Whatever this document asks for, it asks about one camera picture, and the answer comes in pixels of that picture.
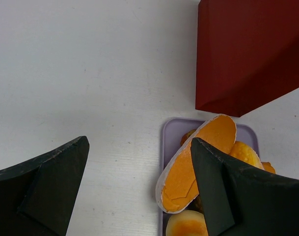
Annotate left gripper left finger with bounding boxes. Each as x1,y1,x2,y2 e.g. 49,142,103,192
0,136,89,236

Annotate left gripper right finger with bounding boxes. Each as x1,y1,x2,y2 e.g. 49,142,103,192
191,138,299,236

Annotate small round sugared bun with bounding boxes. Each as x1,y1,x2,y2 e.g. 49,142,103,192
229,141,264,170

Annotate tan bread slice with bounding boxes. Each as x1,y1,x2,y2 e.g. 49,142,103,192
165,210,208,236

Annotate long oval orange bread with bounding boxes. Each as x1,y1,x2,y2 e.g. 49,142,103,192
161,114,237,214

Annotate orange loaf bread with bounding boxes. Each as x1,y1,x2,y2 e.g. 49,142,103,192
261,162,276,174

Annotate red brown paper bag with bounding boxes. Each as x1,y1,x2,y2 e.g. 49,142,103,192
195,0,299,117

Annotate brown croissant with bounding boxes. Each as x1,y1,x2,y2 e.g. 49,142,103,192
180,129,196,146

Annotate lilac plastic tray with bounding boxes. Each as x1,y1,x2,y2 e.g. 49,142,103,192
155,118,260,236

